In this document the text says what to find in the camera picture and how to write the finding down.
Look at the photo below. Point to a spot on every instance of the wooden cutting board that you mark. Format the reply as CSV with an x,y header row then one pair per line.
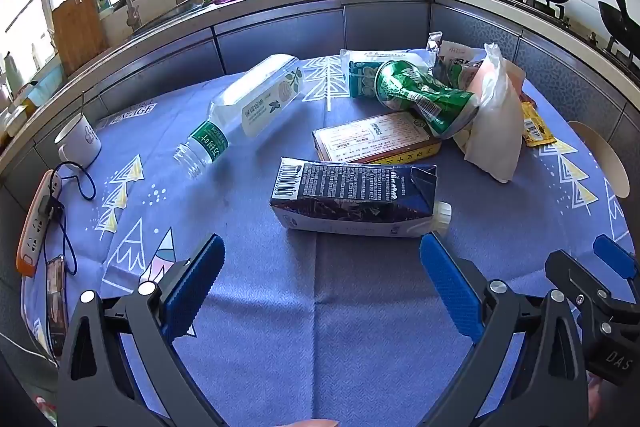
x,y
80,32

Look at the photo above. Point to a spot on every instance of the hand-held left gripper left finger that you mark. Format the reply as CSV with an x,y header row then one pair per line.
x,y
192,287

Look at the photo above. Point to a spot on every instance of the white plastic-wrapped pack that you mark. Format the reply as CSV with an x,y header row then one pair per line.
x,y
495,127

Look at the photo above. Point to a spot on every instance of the black plug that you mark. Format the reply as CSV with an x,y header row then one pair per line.
x,y
51,207

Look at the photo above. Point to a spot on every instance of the white and orange power strip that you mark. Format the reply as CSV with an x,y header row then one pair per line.
x,y
32,237

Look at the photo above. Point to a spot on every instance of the yellow snack wrapper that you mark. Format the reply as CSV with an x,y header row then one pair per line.
x,y
535,127

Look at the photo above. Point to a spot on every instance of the black frying pan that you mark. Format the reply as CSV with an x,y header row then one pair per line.
x,y
620,22

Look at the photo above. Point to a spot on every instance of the clear plastic bottle green label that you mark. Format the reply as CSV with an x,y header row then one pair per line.
x,y
260,102

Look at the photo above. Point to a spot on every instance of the dark blue milk carton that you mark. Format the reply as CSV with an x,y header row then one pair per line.
x,y
350,187

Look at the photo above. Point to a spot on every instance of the flat orange cardboard box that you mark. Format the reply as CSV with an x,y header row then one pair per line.
x,y
370,139

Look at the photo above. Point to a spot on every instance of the blue printed tablecloth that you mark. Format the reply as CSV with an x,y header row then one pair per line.
x,y
300,307

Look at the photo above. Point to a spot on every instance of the grey kitchen counter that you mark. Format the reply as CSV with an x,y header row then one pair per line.
x,y
310,27

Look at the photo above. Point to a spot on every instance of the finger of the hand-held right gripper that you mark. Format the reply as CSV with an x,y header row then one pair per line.
x,y
615,257
575,274

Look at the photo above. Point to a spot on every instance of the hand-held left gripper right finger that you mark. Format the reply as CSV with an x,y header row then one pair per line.
x,y
450,287

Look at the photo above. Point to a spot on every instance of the gas stove grate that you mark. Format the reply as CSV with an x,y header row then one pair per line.
x,y
542,9

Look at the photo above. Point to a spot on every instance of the white mug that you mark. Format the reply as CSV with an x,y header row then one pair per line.
x,y
80,142

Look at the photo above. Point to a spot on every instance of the green and white wrapper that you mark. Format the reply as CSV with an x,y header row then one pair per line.
x,y
360,77

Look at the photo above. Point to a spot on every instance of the green crushed snack bag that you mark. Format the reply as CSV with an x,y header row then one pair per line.
x,y
430,99

